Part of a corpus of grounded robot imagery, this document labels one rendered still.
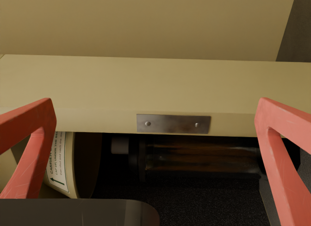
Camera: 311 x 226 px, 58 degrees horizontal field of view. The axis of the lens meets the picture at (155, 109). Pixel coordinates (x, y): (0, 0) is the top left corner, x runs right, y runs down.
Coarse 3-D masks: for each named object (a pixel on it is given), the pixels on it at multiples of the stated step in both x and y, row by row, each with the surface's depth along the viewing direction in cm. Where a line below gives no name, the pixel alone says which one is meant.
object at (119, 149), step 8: (112, 136) 44; (120, 136) 44; (128, 136) 44; (136, 136) 40; (112, 144) 42; (120, 144) 42; (128, 144) 42; (136, 144) 39; (112, 152) 43; (120, 152) 43; (128, 152) 40; (136, 152) 39; (128, 160) 41; (136, 160) 40; (136, 168) 40
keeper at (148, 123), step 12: (144, 120) 27; (156, 120) 27; (168, 120) 27; (180, 120) 27; (192, 120) 27; (204, 120) 27; (168, 132) 28; (180, 132) 28; (192, 132) 28; (204, 132) 28
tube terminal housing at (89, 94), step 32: (0, 64) 33; (32, 64) 33; (64, 64) 33; (96, 64) 34; (128, 64) 34; (160, 64) 34; (192, 64) 34; (224, 64) 34; (256, 64) 34; (288, 64) 34; (0, 96) 28; (32, 96) 28; (64, 96) 28; (96, 96) 28; (128, 96) 28; (160, 96) 28; (192, 96) 28; (224, 96) 28; (256, 96) 29; (288, 96) 29; (64, 128) 28; (96, 128) 28; (128, 128) 28; (224, 128) 27; (0, 160) 31; (0, 192) 34
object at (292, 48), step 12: (300, 0) 55; (300, 12) 55; (288, 24) 60; (300, 24) 55; (288, 36) 60; (300, 36) 55; (288, 48) 60; (300, 48) 55; (276, 60) 66; (288, 60) 60; (300, 60) 55
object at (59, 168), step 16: (64, 144) 34; (80, 144) 50; (96, 144) 51; (48, 160) 36; (64, 160) 34; (80, 160) 49; (96, 160) 50; (48, 176) 37; (64, 176) 35; (80, 176) 47; (96, 176) 48; (64, 192) 38; (80, 192) 43
